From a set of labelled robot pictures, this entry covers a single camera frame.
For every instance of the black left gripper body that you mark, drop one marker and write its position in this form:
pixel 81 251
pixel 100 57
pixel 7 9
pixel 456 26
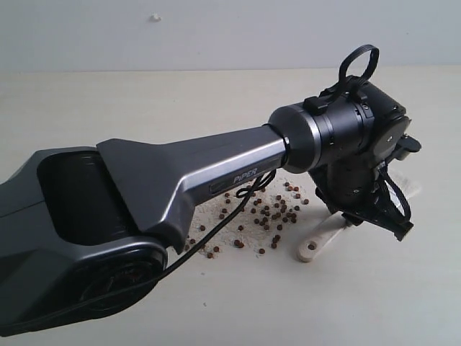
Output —
pixel 363 191

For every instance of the wooden paint brush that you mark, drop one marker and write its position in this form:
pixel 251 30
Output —
pixel 326 231

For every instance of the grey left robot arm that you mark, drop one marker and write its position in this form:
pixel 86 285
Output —
pixel 85 230

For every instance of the pile of pellets and crumbs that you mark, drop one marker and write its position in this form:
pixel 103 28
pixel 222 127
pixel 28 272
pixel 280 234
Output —
pixel 258 226

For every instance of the white wall bump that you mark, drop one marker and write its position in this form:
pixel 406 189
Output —
pixel 155 18

